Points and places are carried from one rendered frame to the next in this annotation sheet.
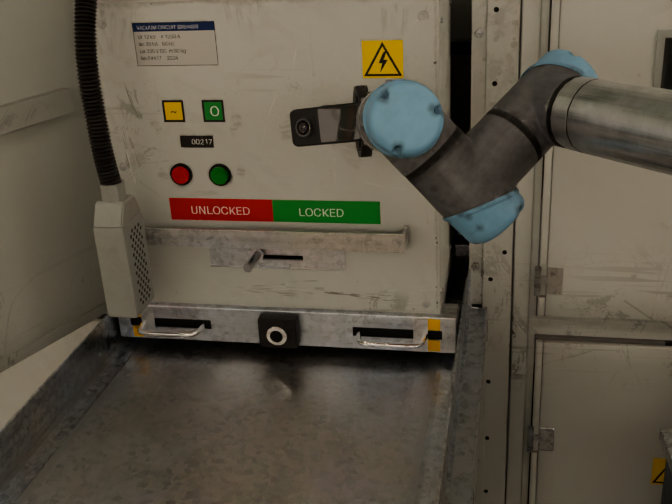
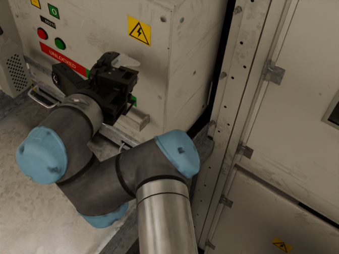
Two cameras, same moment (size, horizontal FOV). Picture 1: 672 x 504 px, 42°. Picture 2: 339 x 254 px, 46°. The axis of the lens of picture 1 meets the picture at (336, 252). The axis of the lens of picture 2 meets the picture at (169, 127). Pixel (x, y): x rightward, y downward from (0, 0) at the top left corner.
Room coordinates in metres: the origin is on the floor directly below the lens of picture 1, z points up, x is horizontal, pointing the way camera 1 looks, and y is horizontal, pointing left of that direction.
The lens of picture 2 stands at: (0.61, -0.35, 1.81)
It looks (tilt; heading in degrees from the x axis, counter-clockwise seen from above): 53 degrees down; 19
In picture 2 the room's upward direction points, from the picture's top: 5 degrees clockwise
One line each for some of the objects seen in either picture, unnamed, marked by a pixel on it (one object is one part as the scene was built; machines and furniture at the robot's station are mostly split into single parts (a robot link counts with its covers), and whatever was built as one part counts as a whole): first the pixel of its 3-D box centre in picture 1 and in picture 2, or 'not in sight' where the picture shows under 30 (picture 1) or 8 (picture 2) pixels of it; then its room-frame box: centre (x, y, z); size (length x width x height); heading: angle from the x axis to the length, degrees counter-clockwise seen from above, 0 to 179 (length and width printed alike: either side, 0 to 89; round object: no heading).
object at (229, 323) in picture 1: (284, 320); (96, 116); (1.22, 0.09, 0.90); 0.54 x 0.05 x 0.06; 78
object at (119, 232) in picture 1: (124, 253); (10, 65); (1.18, 0.31, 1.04); 0.08 x 0.05 x 0.17; 168
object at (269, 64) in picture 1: (268, 170); (81, 54); (1.20, 0.09, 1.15); 0.48 x 0.01 x 0.48; 78
